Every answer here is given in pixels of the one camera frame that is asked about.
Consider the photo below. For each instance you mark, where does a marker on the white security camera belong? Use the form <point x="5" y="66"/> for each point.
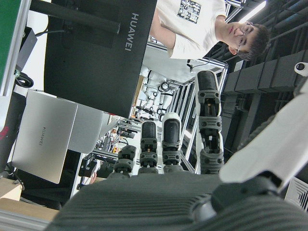
<point x="302" y="68"/>

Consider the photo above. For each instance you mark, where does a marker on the black electronics box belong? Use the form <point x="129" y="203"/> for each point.
<point x="26" y="50"/>

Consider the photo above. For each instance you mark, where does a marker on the green conveyor belt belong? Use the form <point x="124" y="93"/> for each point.
<point x="8" y="36"/>

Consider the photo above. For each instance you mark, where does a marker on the white humanoid robot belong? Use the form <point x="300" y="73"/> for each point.
<point x="154" y="79"/>

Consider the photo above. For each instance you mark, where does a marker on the aluminium conveyor rail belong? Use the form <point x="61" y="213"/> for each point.
<point x="14" y="62"/>

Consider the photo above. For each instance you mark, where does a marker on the black mini PC red logo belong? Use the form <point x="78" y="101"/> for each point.
<point x="12" y="115"/>

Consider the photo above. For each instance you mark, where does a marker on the black monitor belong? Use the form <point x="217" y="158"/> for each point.
<point x="96" y="67"/>

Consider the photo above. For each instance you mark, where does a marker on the person in white shirt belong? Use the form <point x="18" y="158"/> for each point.
<point x="197" y="26"/>

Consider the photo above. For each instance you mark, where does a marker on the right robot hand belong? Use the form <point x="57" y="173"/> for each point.
<point x="144" y="207"/>

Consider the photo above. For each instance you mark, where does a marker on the silver laptop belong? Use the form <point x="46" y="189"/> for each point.
<point x="43" y="137"/>

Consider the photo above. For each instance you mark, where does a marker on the black monitor stand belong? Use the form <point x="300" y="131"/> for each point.
<point x="79" y="16"/>

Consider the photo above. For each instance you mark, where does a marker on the cardboard box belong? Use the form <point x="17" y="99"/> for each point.
<point x="24" y="204"/>

